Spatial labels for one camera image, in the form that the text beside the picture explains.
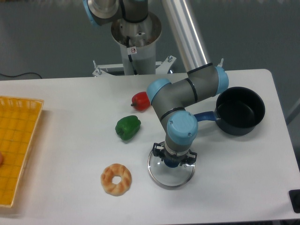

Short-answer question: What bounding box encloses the black cable on floor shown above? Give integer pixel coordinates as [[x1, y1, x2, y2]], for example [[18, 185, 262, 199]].
[[0, 72, 43, 79]]

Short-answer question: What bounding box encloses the glass lid with blue knob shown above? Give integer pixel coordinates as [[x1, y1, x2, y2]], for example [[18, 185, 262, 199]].
[[147, 151, 196, 189]]

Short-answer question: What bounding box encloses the glazed ring bread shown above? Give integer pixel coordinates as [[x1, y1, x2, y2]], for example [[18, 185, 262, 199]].
[[100, 164, 132, 196]]

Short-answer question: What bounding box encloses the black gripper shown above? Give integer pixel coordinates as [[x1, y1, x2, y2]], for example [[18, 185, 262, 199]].
[[152, 142, 197, 166]]

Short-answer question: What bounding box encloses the black device at table edge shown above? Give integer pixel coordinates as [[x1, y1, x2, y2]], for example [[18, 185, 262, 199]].
[[289, 189, 300, 213]]

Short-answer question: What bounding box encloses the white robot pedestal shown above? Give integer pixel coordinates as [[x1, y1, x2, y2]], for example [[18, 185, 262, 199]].
[[111, 12, 162, 75]]

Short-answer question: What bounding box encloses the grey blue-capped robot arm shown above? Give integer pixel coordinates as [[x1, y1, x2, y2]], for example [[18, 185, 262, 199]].
[[83, 0, 229, 168]]

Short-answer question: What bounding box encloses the white metal base frame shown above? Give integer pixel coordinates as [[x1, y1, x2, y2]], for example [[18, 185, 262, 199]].
[[92, 55, 225, 77]]

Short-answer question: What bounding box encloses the yellow woven basket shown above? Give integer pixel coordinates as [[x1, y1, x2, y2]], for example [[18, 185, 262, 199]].
[[0, 96, 44, 208]]

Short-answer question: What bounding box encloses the red bell pepper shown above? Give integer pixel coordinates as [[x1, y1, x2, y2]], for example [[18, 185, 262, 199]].
[[131, 91, 150, 111]]

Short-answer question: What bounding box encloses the dark blue saucepan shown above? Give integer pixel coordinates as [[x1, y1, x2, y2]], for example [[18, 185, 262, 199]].
[[195, 87, 265, 136]]

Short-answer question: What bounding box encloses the green bell pepper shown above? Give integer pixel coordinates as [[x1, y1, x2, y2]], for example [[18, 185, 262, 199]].
[[115, 115, 141, 141]]

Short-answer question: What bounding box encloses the black cable on pedestal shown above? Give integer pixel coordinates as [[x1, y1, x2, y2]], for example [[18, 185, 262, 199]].
[[126, 35, 137, 75]]

